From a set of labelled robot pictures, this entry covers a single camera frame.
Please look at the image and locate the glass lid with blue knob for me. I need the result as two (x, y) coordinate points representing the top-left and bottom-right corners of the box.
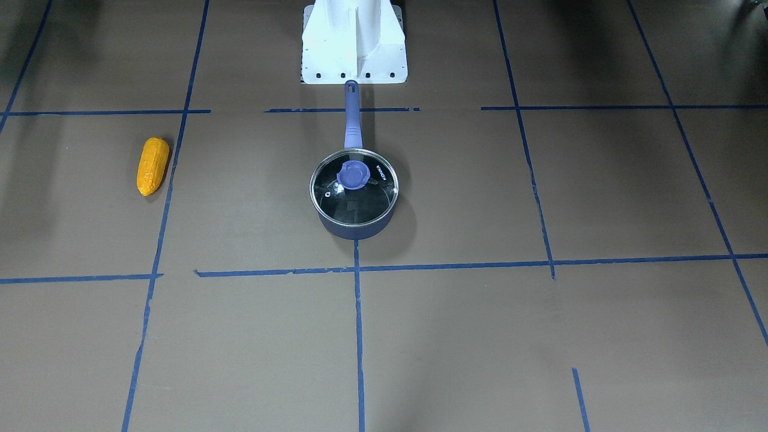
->
(309, 148), (400, 229)

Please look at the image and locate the yellow corn cob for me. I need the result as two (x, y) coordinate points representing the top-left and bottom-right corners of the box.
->
(136, 137), (170, 197)

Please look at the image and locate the blue saucepan with handle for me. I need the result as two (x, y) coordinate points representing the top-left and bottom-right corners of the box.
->
(315, 80), (397, 241)

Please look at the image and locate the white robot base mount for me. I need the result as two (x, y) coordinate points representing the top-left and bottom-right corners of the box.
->
(300, 1), (409, 85)

